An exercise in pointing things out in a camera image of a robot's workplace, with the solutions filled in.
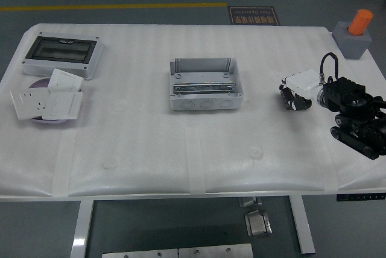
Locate white foam mat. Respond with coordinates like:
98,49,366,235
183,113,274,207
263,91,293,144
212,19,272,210
0,22,386,198

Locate small silver metal block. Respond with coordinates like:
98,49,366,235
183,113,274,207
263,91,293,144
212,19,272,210
238,197,262,209

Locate white wall switch panel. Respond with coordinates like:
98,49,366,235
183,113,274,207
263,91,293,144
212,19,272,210
41,90,84,120
47,68,84,92

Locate purple plate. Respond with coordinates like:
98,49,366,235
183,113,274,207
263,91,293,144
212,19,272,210
28,78,85,125

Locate open grey junction box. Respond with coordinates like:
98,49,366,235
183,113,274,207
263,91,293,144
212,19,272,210
168,57,244,112

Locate black floor sign orange text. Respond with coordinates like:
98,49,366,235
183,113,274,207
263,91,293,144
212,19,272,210
227,5,280,26

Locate black table control panel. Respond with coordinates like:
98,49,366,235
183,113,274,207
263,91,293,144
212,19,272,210
336,193,385,202

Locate grey box with dark cover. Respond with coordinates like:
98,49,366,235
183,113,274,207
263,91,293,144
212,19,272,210
21,31,105,81

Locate large silver metal block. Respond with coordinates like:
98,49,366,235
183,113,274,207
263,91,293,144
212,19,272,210
244,210,274,238

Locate orange cylinder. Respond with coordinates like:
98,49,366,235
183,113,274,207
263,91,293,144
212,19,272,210
347,8,374,36

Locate grey block holder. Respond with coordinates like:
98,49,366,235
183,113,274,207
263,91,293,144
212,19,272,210
332,20,373,59

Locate white wall socket panel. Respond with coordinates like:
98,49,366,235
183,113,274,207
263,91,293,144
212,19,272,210
10,88,51,121

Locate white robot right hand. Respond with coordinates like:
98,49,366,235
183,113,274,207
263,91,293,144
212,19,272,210
279,70,325,112

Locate grey metal plate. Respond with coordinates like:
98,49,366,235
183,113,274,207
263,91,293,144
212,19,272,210
101,248,179,258

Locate white table leg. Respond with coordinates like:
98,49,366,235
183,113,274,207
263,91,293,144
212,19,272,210
69,200,95,258
288,196,317,255

